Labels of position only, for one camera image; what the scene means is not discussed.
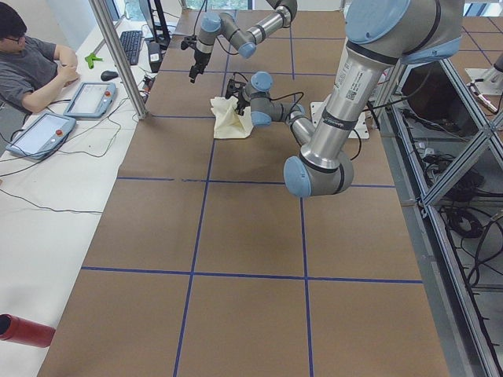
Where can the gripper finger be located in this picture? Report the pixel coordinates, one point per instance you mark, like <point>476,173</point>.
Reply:
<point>193,77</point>

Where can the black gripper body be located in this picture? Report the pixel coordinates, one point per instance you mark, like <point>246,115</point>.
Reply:
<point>200,60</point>
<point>242,103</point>

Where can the cream long-sleeve cat shirt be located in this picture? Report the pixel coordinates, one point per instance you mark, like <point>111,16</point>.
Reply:
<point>228,123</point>

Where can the second grey robot base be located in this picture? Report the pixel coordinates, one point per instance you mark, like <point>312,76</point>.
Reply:
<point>487,81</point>

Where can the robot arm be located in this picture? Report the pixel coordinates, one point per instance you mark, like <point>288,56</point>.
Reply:
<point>243,41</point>
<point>379,34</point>

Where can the black label box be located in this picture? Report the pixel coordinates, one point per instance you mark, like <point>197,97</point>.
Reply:
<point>155,56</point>

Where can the black keyboard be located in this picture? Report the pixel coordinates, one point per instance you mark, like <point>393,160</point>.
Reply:
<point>131,43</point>

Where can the black computer mouse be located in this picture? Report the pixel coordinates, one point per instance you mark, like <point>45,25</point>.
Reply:
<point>108,75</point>

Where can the green plastic object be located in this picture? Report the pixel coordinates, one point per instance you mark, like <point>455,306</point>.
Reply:
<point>91,59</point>

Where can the far teach pendant tablet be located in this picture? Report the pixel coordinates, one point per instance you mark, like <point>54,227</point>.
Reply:
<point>91,100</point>

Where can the teach pendant tablet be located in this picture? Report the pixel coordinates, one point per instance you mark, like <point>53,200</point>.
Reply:
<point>43,137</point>
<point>91,100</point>

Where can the near teach pendant tablet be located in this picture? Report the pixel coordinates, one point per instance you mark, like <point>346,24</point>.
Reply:
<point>43,137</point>

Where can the seated person grey shirt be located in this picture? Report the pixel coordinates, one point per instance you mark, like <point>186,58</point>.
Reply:
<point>33,72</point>

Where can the red bottle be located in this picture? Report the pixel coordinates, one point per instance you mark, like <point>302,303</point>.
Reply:
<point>25,332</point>

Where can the aluminium frame post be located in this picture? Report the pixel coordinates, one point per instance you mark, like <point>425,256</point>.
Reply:
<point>107,27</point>

